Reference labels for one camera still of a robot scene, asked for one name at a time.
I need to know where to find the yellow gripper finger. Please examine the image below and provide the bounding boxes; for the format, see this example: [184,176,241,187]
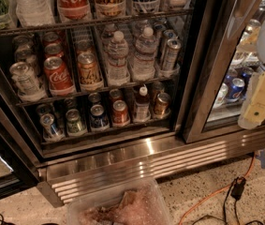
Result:
[238,71,265,129]

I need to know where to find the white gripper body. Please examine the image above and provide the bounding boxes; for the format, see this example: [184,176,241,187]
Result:
[245,63,265,111]

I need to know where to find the blue pepsi can front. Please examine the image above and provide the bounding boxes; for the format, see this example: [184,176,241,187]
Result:
[90,104,110,131]

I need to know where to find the blue pepsi can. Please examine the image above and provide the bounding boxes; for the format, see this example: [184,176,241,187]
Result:
[88,93,102,107]
[90,104,110,131]

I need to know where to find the pepsi can right fridge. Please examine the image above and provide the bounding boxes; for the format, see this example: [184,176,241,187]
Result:
[226,78,245,102]

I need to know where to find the slim silver can front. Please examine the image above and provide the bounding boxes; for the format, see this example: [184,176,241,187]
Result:
[161,38,182,71]

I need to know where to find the orange brown can bottom right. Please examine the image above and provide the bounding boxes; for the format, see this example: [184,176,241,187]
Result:
[154,92,170,118]

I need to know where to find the red soda can bottom front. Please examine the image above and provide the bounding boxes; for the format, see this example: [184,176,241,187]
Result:
[112,100,130,127]

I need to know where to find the red soda can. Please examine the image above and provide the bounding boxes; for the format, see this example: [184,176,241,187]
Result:
[109,89,124,103]
[112,100,130,127]

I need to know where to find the red soda can bottom behind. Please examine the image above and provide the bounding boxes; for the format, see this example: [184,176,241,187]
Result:
[109,89,124,103]

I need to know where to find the blue pepsi can behind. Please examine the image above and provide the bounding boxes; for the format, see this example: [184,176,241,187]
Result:
[88,93,102,107]

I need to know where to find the orange can middle shelf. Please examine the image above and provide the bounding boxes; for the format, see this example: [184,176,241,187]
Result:
[78,52,104,91]

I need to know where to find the orange can shelf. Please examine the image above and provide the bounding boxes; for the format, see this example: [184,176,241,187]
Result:
[78,52,104,91]
[95,0,125,19]

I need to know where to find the orange can top shelf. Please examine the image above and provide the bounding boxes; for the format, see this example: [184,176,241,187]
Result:
[95,0,125,19]

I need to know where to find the green sprite can front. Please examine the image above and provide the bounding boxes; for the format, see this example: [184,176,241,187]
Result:
[66,109,87,137]

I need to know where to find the red coca-cola can front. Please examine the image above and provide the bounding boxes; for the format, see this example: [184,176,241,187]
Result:
[44,56,76,97]

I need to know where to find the blue white can bottom left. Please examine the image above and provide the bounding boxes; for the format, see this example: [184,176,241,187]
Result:
[39,113,65,142]

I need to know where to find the silver diet can front left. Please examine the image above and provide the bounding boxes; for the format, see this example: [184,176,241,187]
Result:
[9,62,47,102]

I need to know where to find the black power adapter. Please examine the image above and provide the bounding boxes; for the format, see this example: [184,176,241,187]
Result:
[230,177,246,201]

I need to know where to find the brown juice bottle white cap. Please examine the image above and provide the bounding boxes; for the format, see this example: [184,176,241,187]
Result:
[133,85,151,123]

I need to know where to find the clear water bottle right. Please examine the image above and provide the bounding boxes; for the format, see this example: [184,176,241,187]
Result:
[132,27,156,81]

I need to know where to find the clear water bottle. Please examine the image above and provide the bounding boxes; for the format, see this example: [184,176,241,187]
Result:
[132,27,156,81]
[107,31,129,85]

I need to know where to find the clear water bottle left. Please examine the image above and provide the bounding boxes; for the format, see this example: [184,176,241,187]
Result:
[107,31,129,85]

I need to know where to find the clear plastic bin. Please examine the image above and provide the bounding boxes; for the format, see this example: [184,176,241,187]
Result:
[66,177,173,225]

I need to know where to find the red coca-cola bottle top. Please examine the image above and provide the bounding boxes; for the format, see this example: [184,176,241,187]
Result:
[57,0,91,23]

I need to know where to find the orange extension cable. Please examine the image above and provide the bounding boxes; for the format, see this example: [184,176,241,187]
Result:
[178,152,258,225]

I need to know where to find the steel fridge door frame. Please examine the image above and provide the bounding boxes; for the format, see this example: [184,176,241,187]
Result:
[181,0,265,146]

